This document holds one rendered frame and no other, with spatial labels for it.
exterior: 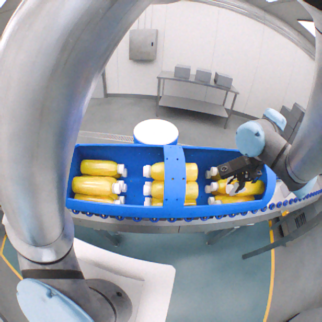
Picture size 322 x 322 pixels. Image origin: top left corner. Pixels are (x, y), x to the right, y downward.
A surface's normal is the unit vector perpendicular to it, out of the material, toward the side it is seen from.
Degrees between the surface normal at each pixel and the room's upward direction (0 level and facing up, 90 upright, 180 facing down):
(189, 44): 90
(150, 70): 90
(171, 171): 22
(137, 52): 90
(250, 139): 90
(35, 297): 6
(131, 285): 2
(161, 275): 0
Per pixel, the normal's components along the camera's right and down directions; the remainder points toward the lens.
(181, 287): 0.06, -0.69
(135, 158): 0.02, 0.65
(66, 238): 0.97, -0.20
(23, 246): 0.44, -0.17
